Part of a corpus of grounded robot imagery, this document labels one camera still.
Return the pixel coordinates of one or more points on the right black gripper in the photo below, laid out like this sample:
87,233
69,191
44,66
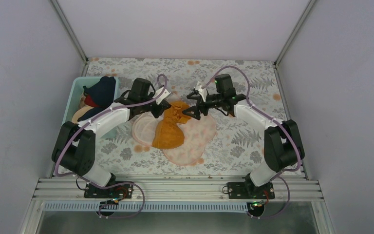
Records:
199,100

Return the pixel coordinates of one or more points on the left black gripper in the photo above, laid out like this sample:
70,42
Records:
164,106

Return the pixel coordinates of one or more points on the peach floral mesh laundry bag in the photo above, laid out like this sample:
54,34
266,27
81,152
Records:
198,134

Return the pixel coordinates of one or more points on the orange lace bra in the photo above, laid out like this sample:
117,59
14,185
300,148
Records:
168,134

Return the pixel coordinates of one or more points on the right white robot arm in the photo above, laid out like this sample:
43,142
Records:
282,142

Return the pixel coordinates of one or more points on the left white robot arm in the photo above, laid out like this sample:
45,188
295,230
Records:
74,150

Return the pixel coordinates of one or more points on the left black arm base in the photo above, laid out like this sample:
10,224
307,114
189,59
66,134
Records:
111,197

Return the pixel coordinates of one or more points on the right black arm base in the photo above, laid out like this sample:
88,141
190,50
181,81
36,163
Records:
258,196

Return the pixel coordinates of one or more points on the navy red bra upper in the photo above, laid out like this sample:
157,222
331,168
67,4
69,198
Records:
101,94

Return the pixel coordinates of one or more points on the navy beige bra lower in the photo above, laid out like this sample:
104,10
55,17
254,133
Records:
86,112

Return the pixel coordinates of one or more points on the light blue plastic bin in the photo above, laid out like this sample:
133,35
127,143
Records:
75,96

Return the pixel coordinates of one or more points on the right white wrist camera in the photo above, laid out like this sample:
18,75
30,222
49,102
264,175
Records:
201,91

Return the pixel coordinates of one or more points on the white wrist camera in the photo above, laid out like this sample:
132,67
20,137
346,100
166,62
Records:
161,94
201,91

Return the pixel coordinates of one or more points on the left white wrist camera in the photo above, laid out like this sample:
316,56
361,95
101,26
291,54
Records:
161,94

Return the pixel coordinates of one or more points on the aluminium front rail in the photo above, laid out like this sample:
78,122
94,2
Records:
199,188

